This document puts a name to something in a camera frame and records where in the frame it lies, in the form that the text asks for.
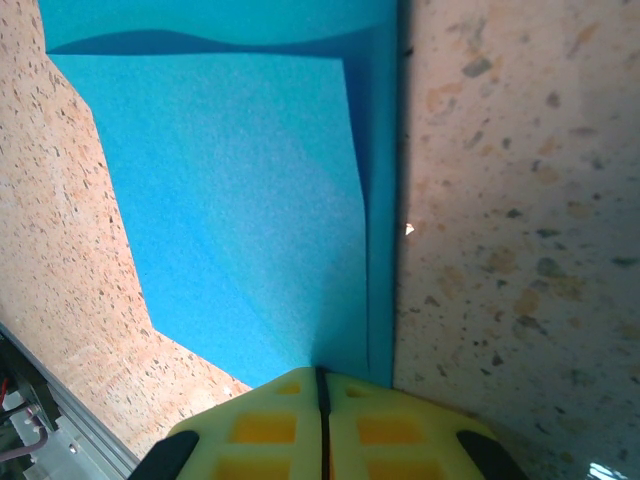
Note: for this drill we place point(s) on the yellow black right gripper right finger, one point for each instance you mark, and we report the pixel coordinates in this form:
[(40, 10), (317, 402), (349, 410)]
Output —
[(400, 435)]

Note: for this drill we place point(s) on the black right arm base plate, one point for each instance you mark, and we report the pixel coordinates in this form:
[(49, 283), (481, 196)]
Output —
[(22, 380)]

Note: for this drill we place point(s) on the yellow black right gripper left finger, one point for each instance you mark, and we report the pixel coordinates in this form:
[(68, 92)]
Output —
[(260, 435)]

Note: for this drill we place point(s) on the blue cloth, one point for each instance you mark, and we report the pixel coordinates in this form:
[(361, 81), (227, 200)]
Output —
[(225, 200)]

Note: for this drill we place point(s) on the aluminium frame beam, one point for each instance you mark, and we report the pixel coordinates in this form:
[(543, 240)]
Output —
[(85, 425)]

